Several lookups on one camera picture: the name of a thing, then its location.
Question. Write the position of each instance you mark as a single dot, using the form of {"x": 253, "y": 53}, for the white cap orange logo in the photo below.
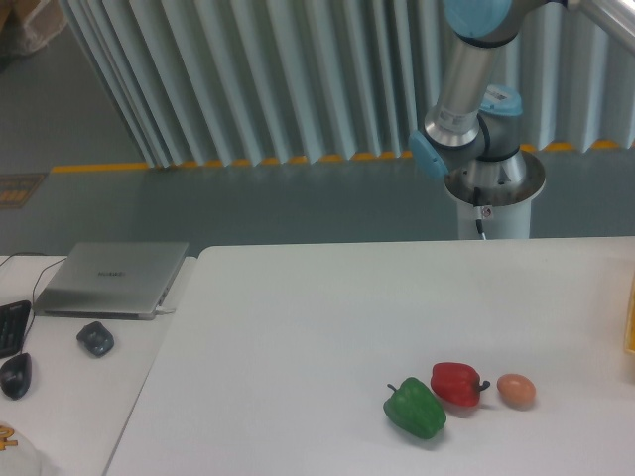
{"x": 19, "y": 456}

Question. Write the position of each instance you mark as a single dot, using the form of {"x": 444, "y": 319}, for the red bell pepper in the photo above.
{"x": 458, "y": 384}

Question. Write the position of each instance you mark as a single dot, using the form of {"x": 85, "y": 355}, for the black computer mouse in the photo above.
{"x": 16, "y": 376}

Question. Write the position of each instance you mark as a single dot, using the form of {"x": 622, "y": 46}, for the silver closed laptop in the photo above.
{"x": 113, "y": 279}

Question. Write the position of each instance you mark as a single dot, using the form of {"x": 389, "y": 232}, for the green bell pepper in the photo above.
{"x": 413, "y": 407}

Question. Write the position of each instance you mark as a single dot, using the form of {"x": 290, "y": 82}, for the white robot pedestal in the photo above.
{"x": 493, "y": 200}

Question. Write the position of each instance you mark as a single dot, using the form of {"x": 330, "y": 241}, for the corrugated white partition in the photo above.
{"x": 249, "y": 81}

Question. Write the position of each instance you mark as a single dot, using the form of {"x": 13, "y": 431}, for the dark earbuds case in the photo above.
{"x": 96, "y": 339}

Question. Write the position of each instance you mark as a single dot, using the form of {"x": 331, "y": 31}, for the brown egg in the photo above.
{"x": 517, "y": 391}

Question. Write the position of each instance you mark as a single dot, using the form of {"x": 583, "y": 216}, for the cardboard box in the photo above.
{"x": 28, "y": 26}

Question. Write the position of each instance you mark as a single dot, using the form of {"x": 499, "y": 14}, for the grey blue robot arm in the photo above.
{"x": 466, "y": 89}

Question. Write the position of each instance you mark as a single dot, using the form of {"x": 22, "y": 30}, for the black keyboard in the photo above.
{"x": 13, "y": 323}

